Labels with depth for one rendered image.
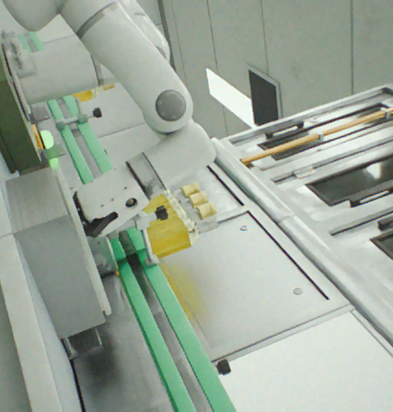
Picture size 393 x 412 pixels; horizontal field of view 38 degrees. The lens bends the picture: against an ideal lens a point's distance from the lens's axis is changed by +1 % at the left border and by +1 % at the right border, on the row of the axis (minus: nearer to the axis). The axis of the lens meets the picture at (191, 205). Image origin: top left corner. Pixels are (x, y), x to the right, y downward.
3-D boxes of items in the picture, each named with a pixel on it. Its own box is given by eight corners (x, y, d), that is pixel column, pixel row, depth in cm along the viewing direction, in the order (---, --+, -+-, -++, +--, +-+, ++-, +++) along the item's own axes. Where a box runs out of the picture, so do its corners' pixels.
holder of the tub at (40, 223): (69, 362, 95) (113, 345, 97) (14, 232, 80) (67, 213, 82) (54, 301, 109) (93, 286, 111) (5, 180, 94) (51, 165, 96)
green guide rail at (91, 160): (106, 234, 113) (144, 221, 115) (105, 230, 112) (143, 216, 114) (17, 37, 255) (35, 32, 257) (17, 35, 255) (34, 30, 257)
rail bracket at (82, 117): (57, 132, 157) (103, 118, 160) (49, 108, 153) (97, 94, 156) (55, 127, 160) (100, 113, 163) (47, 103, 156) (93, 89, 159)
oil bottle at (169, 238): (115, 277, 126) (203, 244, 130) (109, 257, 123) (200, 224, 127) (109, 262, 130) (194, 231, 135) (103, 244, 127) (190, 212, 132)
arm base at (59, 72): (7, 73, 101) (92, 51, 103) (-6, 25, 107) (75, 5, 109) (29, 127, 114) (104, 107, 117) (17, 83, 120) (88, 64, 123)
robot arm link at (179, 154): (176, 74, 88) (170, 81, 97) (117, 109, 87) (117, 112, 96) (224, 157, 90) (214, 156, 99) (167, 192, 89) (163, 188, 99)
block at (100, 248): (86, 284, 111) (120, 272, 113) (72, 247, 106) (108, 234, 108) (82, 274, 114) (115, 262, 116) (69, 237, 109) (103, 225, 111)
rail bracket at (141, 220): (121, 279, 114) (179, 257, 117) (100, 211, 105) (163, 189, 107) (118, 270, 116) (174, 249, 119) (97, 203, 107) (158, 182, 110)
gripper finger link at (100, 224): (111, 234, 86) (80, 241, 88) (123, 200, 91) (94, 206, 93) (108, 229, 85) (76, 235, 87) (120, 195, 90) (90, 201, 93)
